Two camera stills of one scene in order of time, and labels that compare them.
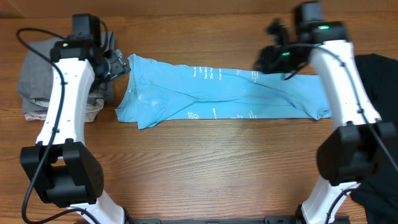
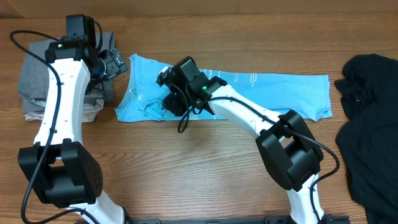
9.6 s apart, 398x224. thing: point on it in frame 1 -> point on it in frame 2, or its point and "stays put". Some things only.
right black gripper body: x=285 y=58 -> x=176 y=103
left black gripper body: x=117 y=65 stays put
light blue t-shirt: x=157 y=91 stays put
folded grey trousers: x=35 y=74 stays put
